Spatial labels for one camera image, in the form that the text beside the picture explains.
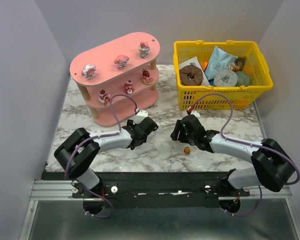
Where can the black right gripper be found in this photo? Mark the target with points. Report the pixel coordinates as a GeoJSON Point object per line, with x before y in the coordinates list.
{"type": "Point", "coordinates": [178, 129]}

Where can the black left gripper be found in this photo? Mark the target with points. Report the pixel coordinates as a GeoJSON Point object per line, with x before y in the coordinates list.
{"type": "Point", "coordinates": [148, 124]}

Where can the pink strawberry bear toy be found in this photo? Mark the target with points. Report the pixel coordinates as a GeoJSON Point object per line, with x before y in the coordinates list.
{"type": "Point", "coordinates": [128, 87]}

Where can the red white bow toy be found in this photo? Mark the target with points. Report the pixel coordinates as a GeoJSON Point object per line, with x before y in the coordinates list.
{"type": "Point", "coordinates": [104, 98]}

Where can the strawberry donut toy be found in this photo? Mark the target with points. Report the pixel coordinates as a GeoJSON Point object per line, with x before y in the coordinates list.
{"type": "Point", "coordinates": [147, 79]}

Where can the pink wide-eared toy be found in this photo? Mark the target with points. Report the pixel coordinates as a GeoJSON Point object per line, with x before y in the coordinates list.
{"type": "Point", "coordinates": [121, 61]}

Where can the pink white hooded toy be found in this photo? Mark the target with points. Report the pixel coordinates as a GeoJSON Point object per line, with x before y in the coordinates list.
{"type": "Point", "coordinates": [88, 71]}

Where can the pink flower-ring bunny toy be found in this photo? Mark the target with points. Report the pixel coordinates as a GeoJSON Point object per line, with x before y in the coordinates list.
{"type": "Point", "coordinates": [144, 49]}

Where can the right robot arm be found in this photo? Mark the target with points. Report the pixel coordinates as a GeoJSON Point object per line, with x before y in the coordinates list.
{"type": "Point", "coordinates": [269, 169]}

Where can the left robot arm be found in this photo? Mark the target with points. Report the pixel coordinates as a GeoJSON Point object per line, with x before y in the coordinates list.
{"type": "Point", "coordinates": [77, 152]}

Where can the pink three-tier shelf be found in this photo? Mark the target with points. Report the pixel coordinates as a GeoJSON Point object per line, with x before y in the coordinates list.
{"type": "Point", "coordinates": [109, 78]}

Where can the orange bear toy middle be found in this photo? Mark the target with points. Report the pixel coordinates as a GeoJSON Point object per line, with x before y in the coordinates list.
{"type": "Point", "coordinates": [187, 151]}

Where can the brown round cake pack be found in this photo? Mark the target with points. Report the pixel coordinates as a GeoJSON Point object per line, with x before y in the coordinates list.
{"type": "Point", "coordinates": [191, 75]}

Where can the grey round cake pack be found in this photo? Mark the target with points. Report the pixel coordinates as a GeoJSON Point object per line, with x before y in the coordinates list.
{"type": "Point", "coordinates": [225, 78]}

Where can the white flat packet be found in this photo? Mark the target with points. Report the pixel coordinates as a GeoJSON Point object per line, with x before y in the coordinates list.
{"type": "Point", "coordinates": [190, 62]}

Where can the green round cake pack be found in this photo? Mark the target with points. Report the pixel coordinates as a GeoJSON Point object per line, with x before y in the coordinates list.
{"type": "Point", "coordinates": [243, 79]}

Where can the light blue snack bag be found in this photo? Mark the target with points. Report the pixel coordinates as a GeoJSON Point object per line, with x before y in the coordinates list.
{"type": "Point", "coordinates": [218, 61]}

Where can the yellow plastic basket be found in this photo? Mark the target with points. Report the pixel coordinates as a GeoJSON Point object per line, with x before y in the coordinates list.
{"type": "Point", "coordinates": [240, 96]}

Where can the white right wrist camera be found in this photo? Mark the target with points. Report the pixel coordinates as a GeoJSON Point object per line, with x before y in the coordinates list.
{"type": "Point", "coordinates": [191, 111]}

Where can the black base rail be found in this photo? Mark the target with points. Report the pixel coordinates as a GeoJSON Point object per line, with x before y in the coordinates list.
{"type": "Point", "coordinates": [148, 190]}

